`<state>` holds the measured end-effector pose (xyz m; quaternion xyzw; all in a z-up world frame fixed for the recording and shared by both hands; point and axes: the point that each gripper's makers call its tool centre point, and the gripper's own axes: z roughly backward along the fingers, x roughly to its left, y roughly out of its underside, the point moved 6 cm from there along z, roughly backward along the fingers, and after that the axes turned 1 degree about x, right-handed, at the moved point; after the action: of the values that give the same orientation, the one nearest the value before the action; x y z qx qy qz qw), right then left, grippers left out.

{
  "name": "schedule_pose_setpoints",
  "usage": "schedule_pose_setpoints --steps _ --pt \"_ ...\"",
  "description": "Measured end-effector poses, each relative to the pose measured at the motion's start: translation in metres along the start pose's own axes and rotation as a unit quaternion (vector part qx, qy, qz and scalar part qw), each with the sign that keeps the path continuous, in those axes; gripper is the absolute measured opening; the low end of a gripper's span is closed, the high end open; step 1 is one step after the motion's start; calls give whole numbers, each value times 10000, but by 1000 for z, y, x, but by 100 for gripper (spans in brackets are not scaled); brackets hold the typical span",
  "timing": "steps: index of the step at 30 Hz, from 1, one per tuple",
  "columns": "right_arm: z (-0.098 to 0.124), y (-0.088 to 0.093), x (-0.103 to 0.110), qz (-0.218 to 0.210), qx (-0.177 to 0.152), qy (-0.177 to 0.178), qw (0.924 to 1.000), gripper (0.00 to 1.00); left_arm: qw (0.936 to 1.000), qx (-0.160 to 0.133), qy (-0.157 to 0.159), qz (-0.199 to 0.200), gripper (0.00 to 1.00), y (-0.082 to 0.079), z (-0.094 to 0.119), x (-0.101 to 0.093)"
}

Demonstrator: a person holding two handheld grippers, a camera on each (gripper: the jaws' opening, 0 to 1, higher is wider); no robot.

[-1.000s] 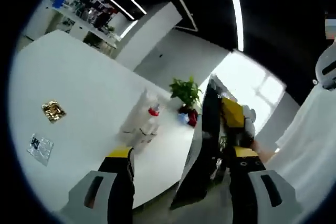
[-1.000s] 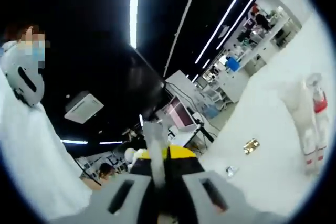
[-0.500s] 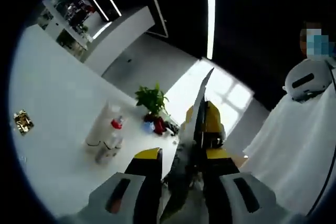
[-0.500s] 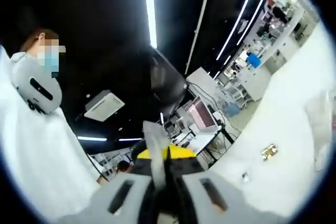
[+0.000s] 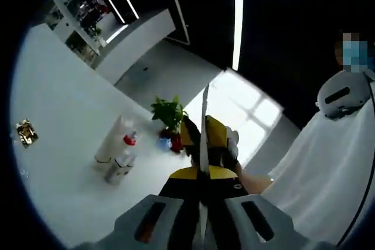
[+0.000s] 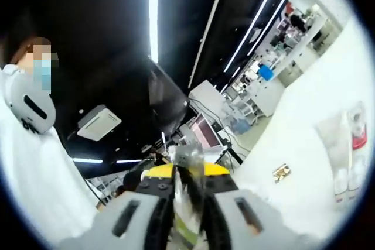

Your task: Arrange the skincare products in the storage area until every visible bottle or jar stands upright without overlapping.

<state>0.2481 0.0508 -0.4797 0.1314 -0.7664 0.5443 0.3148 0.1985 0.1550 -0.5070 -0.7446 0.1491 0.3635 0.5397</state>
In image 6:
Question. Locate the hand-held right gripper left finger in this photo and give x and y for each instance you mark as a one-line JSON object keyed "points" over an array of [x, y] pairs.
{"points": [[117, 226]]}

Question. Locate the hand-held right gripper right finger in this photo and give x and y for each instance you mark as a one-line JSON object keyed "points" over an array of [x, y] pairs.
{"points": [[249, 220]]}

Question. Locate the gold foil skincare sachet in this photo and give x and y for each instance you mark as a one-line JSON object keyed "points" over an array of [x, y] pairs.
{"points": [[282, 173]]}

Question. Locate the green black skincare sachet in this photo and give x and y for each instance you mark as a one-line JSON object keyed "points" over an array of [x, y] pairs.
{"points": [[189, 191]]}

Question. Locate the white skincare tube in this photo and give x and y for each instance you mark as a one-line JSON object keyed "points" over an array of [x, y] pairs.
{"points": [[334, 141]]}

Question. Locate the red collar skincare pump bottle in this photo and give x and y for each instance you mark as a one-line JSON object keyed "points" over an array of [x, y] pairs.
{"points": [[359, 133]]}

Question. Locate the person in white shirt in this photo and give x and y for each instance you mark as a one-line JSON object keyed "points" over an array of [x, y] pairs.
{"points": [[35, 174]]}

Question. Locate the monitor on stand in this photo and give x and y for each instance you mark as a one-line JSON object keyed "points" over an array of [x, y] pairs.
{"points": [[206, 131]]}

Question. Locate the ceiling air conditioner unit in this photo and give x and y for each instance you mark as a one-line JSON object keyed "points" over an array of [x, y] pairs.
{"points": [[99, 122]]}

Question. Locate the blue plastic box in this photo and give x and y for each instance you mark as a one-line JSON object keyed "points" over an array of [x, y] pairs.
{"points": [[266, 73]]}

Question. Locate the grey white worn device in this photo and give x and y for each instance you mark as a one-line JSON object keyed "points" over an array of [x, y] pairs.
{"points": [[29, 103]]}

